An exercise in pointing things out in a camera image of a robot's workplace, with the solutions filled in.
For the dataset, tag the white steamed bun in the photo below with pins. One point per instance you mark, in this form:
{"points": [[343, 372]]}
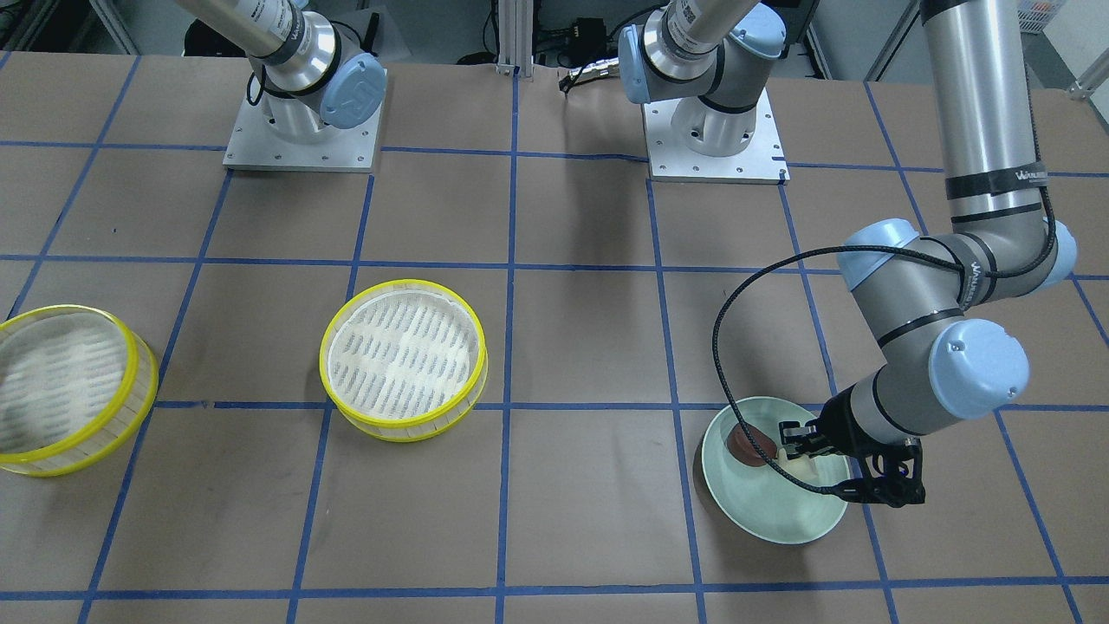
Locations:
{"points": [[802, 468]]}

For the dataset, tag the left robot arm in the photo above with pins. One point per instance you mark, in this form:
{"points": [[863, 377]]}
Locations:
{"points": [[941, 367]]}

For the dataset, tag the light green bowl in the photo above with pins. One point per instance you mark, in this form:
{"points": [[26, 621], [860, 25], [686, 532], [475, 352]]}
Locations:
{"points": [[758, 499]]}

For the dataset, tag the yellow rimmed steamer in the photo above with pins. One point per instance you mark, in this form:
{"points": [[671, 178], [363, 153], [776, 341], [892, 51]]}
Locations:
{"points": [[76, 383], [405, 360]]}

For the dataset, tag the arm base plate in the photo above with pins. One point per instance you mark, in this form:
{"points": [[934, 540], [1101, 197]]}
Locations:
{"points": [[687, 142], [273, 134]]}

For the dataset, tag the dark red bun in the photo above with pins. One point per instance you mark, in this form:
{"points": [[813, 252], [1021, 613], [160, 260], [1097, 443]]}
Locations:
{"points": [[750, 446]]}

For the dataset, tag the aluminium frame post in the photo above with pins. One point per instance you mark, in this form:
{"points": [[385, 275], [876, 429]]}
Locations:
{"points": [[515, 38]]}

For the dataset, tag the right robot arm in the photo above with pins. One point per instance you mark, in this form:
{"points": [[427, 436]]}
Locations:
{"points": [[301, 54]]}

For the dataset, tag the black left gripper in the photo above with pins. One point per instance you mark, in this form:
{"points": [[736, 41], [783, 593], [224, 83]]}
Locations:
{"points": [[836, 431]]}

